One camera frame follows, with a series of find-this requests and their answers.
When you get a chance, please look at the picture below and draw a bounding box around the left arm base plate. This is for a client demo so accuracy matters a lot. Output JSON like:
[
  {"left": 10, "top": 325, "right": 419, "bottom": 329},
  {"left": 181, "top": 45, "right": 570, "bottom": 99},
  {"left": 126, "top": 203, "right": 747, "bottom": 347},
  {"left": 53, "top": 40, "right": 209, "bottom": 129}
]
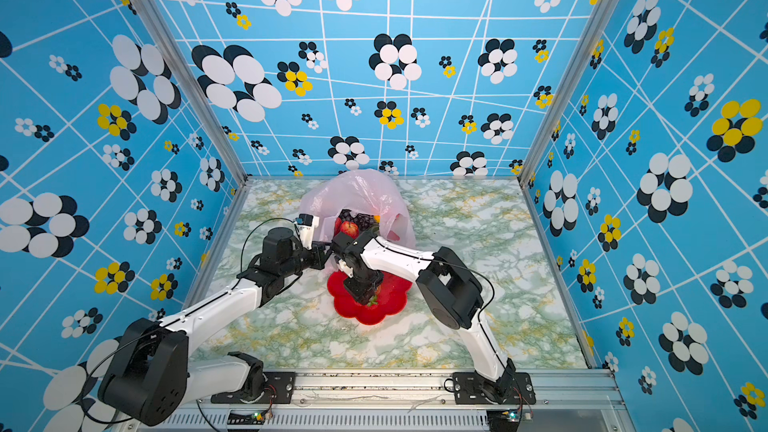
[{"left": 210, "top": 371, "right": 297, "bottom": 405}]

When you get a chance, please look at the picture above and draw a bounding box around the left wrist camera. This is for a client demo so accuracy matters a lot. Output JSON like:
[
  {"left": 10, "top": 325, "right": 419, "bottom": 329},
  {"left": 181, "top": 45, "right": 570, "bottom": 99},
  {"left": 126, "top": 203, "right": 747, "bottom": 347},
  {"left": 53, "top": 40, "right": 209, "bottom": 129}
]
[{"left": 295, "top": 213, "right": 320, "bottom": 250}]

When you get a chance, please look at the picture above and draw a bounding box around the left aluminium corner post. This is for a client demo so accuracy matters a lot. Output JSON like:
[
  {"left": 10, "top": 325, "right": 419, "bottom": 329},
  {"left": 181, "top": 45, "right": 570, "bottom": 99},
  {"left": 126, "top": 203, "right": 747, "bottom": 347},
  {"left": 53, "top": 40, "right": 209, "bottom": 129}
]
[{"left": 131, "top": 0, "right": 248, "bottom": 187}]

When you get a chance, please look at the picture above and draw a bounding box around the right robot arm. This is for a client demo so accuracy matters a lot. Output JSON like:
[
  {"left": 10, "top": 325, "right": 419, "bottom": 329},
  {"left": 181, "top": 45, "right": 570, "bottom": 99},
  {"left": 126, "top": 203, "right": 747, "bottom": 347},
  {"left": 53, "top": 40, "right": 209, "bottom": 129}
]
[{"left": 330, "top": 230, "right": 522, "bottom": 404}]

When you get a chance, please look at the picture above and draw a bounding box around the red strawberry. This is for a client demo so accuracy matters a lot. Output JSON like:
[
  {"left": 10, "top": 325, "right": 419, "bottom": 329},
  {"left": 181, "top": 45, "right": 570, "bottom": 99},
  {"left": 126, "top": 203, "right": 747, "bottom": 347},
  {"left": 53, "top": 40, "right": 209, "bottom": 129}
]
[{"left": 339, "top": 221, "right": 360, "bottom": 239}]

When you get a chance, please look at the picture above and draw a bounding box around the aluminium corner post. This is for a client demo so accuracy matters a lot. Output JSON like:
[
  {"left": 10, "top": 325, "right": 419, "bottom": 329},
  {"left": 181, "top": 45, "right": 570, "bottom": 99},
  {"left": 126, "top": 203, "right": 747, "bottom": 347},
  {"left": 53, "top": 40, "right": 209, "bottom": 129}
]
[
  {"left": 518, "top": 0, "right": 620, "bottom": 187},
  {"left": 131, "top": 0, "right": 248, "bottom": 187}
]

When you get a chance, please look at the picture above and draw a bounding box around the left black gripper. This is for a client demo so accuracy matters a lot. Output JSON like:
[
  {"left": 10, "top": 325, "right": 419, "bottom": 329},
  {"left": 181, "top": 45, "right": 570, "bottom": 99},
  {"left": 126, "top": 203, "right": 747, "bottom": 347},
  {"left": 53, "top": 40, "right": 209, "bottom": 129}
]
[{"left": 280, "top": 241, "right": 334, "bottom": 281}]

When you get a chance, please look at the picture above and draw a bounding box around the red flower-shaped plate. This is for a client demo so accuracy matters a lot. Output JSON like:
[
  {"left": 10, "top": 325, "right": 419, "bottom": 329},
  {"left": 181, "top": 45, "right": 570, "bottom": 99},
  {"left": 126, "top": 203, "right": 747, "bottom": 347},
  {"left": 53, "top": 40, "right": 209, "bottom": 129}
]
[{"left": 327, "top": 271, "right": 412, "bottom": 326}]

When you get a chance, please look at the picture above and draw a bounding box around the pink plastic bag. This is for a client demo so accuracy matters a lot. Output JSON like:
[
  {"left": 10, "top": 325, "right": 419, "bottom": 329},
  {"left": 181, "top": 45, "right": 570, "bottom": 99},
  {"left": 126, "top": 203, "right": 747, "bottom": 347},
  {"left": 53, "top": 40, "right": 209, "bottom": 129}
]
[{"left": 299, "top": 169, "right": 416, "bottom": 248}]

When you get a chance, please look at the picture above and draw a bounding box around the right aluminium corner post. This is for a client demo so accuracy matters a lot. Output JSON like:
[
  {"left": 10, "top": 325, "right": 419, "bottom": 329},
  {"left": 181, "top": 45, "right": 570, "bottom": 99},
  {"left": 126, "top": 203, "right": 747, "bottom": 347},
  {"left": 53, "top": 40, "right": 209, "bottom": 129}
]
[{"left": 518, "top": 0, "right": 620, "bottom": 187}]

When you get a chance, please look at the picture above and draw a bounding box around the dark purple grape bunch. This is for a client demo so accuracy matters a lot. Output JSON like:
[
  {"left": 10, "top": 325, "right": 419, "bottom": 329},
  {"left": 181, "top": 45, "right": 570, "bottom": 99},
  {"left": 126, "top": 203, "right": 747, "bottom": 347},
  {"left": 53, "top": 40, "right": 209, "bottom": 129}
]
[{"left": 335, "top": 209, "right": 379, "bottom": 233}]

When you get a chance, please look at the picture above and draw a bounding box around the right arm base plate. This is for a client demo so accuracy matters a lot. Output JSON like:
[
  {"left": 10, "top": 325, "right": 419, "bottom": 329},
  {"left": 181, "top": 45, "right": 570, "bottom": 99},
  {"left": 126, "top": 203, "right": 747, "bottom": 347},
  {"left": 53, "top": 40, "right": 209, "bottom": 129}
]
[{"left": 449, "top": 372, "right": 537, "bottom": 406}]

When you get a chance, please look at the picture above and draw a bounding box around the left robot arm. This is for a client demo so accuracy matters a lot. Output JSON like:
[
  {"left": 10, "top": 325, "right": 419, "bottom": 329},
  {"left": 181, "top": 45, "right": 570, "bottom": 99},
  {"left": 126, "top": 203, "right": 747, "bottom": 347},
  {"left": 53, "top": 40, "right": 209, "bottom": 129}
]
[{"left": 98, "top": 226, "right": 330, "bottom": 426}]

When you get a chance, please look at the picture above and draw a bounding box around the aluminium front rail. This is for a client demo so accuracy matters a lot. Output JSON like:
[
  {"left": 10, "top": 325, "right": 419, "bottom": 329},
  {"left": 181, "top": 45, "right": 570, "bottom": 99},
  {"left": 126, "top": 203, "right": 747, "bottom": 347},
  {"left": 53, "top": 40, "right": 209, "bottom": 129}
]
[{"left": 156, "top": 369, "right": 635, "bottom": 431}]

